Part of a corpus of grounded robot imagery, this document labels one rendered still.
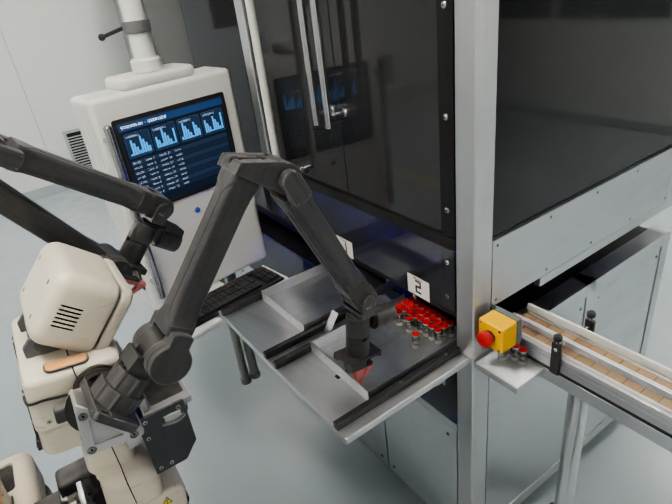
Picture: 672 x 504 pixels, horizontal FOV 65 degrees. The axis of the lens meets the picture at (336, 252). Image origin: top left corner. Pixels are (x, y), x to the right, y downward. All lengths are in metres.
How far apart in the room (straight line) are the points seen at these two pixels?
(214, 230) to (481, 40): 0.61
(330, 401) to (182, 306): 0.53
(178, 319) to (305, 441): 1.58
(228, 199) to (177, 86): 0.98
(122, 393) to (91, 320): 0.16
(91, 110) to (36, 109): 4.63
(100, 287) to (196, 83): 0.99
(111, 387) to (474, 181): 0.81
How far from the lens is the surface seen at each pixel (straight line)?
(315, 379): 1.41
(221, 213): 0.92
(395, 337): 1.51
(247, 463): 2.45
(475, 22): 1.10
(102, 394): 1.01
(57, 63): 6.37
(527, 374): 1.41
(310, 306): 1.67
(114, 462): 1.33
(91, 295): 1.06
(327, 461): 2.38
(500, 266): 1.35
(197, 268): 0.94
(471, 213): 1.21
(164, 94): 1.83
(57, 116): 6.41
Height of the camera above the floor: 1.81
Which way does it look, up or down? 28 degrees down
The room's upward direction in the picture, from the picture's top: 7 degrees counter-clockwise
